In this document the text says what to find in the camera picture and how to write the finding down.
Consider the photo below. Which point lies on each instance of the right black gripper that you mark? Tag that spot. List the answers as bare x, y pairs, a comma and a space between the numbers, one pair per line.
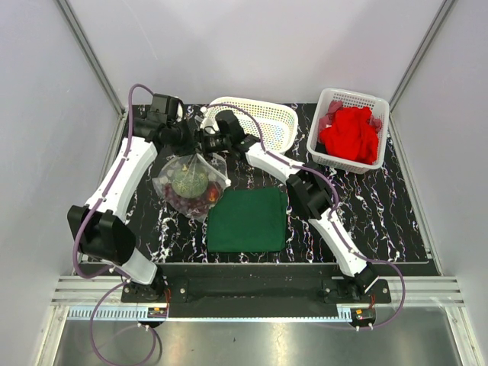
200, 136

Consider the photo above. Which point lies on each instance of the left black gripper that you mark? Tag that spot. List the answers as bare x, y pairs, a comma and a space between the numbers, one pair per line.
190, 145

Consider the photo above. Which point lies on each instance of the clear zip top bag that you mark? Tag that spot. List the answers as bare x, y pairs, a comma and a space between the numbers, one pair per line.
193, 208

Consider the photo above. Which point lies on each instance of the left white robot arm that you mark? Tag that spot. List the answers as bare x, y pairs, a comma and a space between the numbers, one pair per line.
98, 227

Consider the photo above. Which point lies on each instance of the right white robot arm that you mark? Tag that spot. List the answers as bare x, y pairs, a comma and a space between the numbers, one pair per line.
311, 194

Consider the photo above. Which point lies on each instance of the green fake melon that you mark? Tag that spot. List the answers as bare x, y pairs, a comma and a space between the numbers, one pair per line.
190, 184

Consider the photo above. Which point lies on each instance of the white oval perforated basket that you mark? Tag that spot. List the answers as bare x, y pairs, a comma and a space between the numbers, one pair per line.
278, 122

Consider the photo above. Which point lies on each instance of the folded green cloth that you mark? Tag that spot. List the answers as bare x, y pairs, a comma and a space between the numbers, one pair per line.
248, 221

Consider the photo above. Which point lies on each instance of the pink cloth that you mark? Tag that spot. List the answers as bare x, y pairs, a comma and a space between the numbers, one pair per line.
328, 119

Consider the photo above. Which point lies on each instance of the white rectangular perforated basket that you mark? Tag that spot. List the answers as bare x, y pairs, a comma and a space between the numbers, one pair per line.
380, 109

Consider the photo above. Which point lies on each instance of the red cloth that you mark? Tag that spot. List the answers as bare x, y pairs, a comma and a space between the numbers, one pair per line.
350, 137

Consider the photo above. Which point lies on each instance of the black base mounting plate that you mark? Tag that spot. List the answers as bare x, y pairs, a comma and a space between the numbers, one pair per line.
256, 291

